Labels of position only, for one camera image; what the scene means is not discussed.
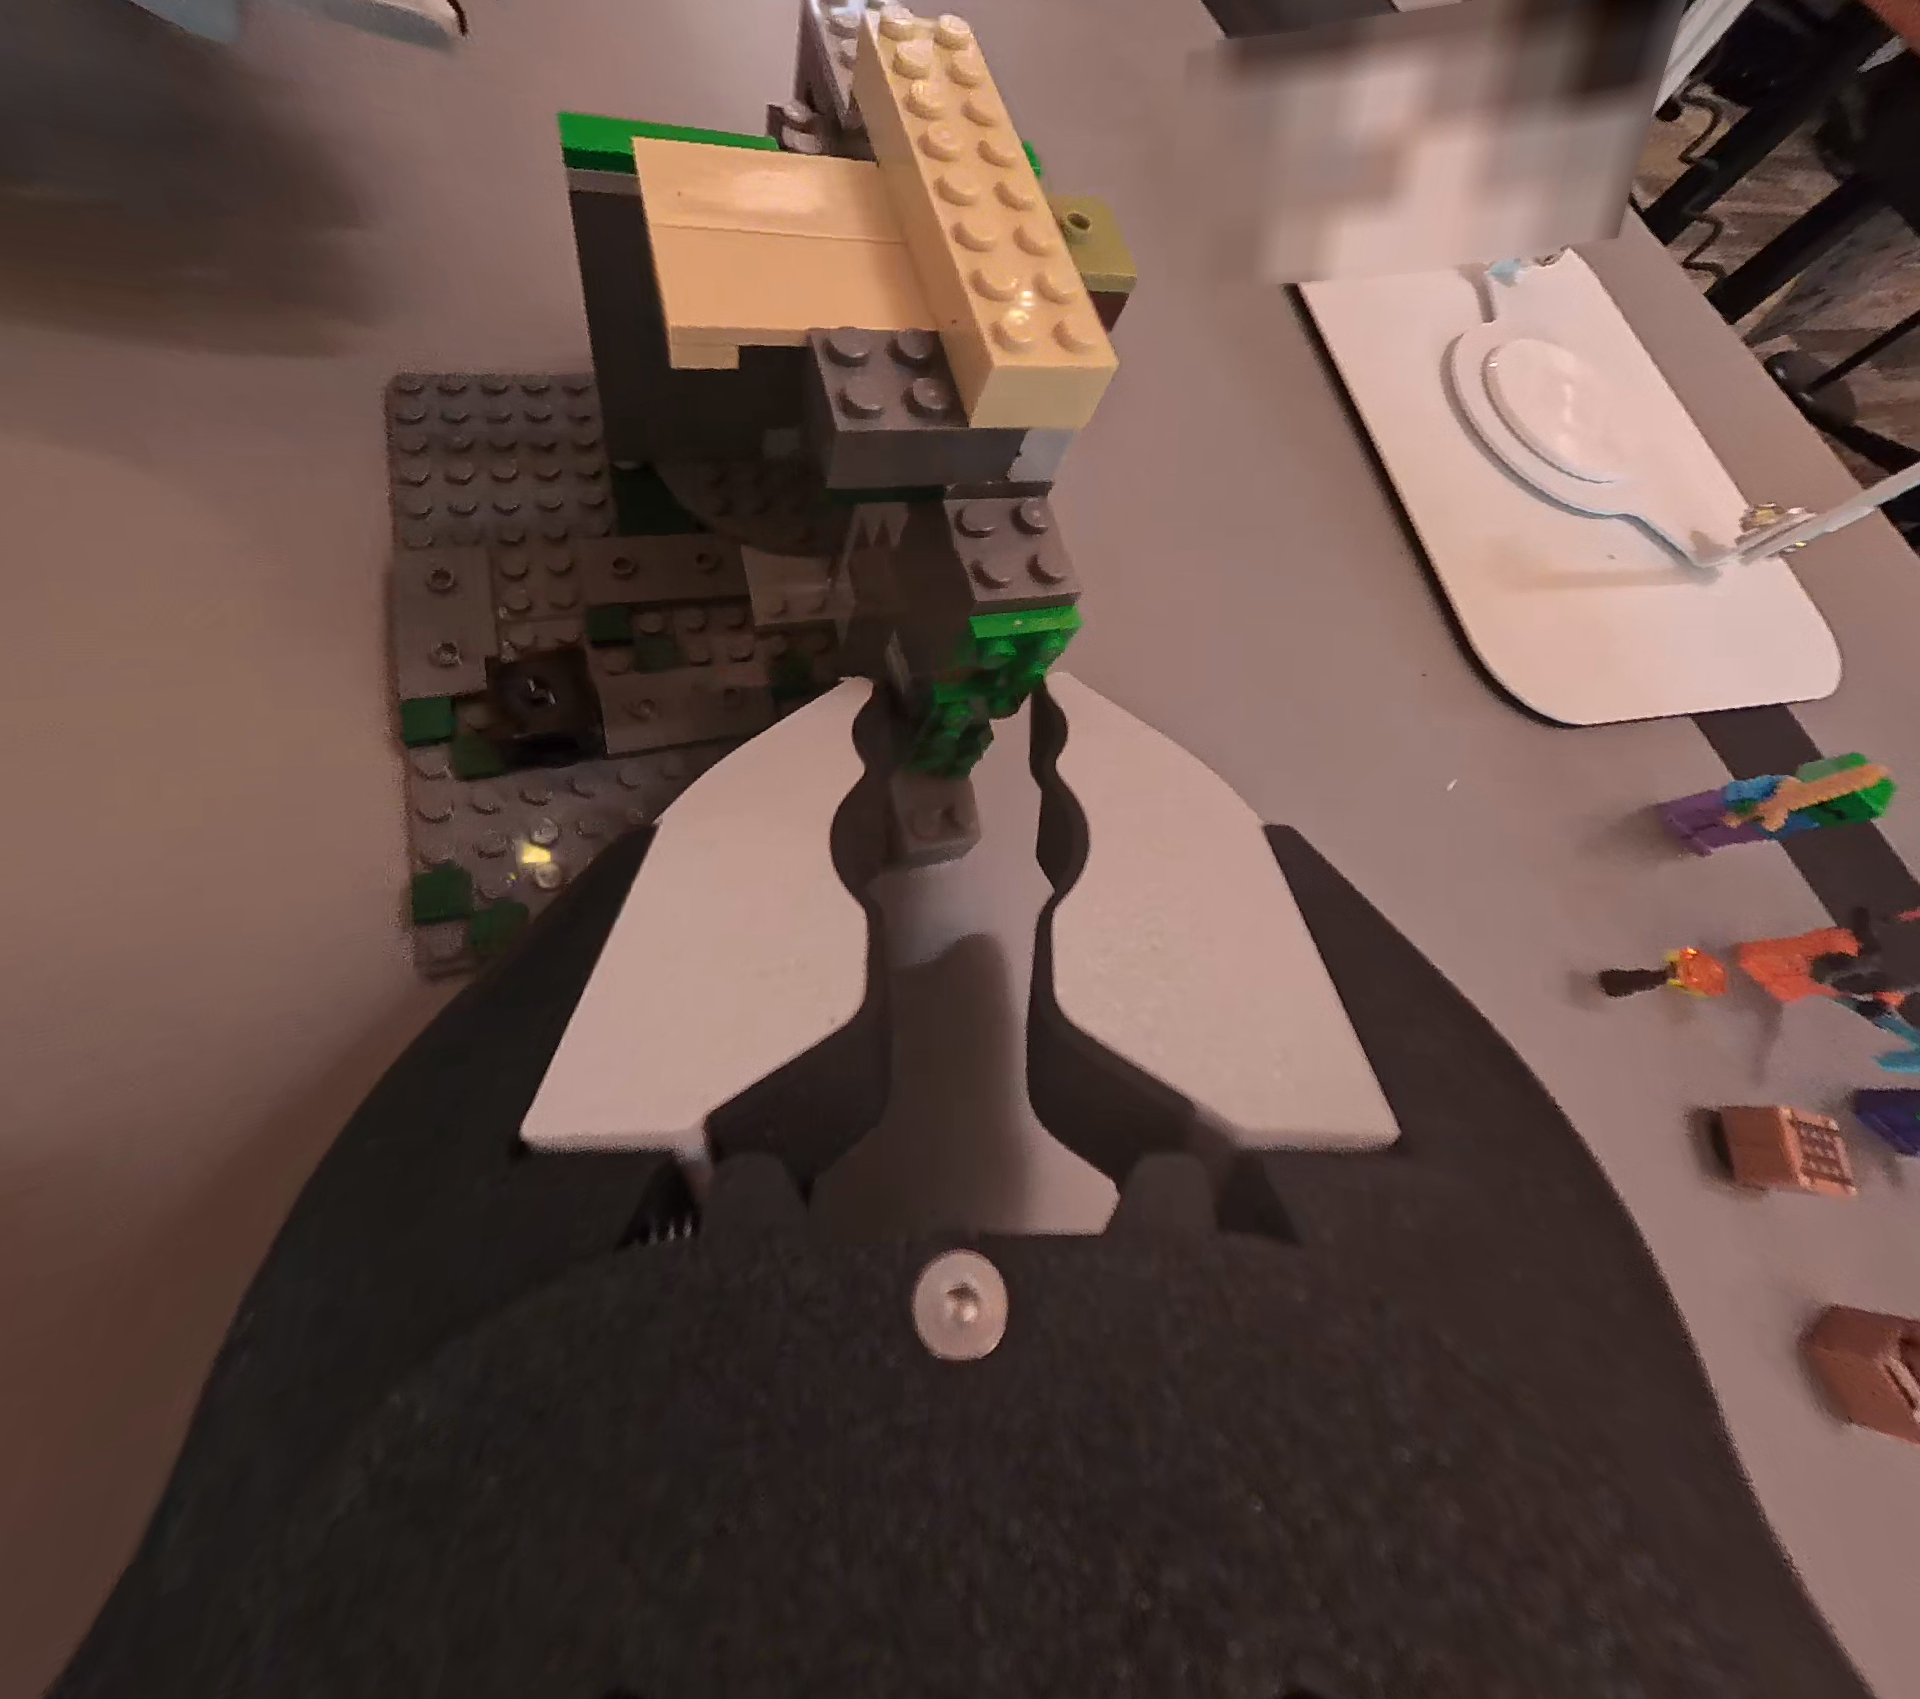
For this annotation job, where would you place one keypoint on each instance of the grey toy brick building model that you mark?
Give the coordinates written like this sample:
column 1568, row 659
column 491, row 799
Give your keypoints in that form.
column 751, row 229

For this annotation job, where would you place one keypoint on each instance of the green zombie minifigure with sword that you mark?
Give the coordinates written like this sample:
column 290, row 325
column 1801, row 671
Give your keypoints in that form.
column 1785, row 807

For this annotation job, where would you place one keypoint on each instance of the grey desk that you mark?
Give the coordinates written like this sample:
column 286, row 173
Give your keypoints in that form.
column 224, row 531

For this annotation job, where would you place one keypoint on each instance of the brown toy brick chest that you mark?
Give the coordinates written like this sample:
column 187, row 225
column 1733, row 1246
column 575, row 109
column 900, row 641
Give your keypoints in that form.
column 1868, row 1370

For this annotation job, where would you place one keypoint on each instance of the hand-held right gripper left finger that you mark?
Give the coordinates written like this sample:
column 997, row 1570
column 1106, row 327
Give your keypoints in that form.
column 721, row 965

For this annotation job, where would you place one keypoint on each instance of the cyan minifigure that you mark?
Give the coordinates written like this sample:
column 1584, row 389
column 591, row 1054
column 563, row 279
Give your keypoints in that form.
column 1893, row 1118

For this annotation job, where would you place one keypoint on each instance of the toy brick torch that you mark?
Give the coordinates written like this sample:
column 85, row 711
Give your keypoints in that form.
column 1688, row 975

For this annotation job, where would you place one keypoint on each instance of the brown crafting table brick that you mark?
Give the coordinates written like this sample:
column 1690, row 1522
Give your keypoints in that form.
column 1785, row 1152

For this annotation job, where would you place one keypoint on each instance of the orange minifigure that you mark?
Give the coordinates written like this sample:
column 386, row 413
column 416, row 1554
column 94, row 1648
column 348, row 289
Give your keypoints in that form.
column 1808, row 965

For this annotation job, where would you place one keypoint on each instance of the black framed wooden chair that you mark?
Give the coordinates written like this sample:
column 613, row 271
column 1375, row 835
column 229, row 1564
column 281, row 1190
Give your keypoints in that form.
column 1893, row 5

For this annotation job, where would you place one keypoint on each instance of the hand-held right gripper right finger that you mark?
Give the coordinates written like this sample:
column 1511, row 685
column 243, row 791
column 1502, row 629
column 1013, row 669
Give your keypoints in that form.
column 1201, row 965

